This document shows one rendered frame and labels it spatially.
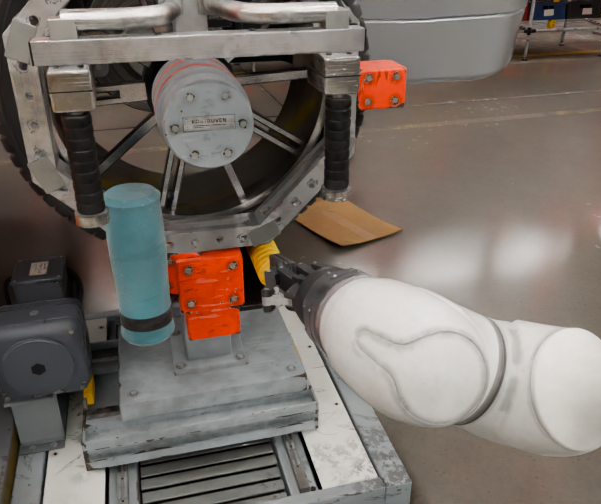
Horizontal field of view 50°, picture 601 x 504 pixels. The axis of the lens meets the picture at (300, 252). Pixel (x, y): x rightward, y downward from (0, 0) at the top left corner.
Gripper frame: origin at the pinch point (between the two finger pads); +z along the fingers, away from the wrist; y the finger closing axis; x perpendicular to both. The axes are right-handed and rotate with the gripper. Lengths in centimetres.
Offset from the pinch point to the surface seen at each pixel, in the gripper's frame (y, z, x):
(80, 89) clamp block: 21.8, 3.5, -25.0
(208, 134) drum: 5.5, 11.9, -18.2
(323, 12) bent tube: -9.4, 2.0, -32.3
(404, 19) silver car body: -54, 64, -39
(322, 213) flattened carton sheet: -69, 172, 22
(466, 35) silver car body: -71, 63, -35
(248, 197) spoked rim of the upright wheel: -6.1, 40.3, -5.0
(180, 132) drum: 9.4, 12.0, -18.8
